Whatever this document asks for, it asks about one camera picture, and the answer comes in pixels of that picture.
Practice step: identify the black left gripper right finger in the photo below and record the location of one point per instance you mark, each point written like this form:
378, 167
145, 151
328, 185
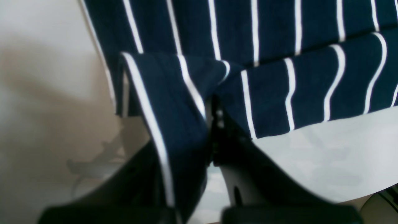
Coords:
260, 191

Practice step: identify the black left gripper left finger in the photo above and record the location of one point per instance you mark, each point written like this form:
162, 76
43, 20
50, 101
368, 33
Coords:
133, 195

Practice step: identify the navy white striped t-shirt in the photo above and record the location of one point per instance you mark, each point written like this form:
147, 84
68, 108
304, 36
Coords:
275, 65

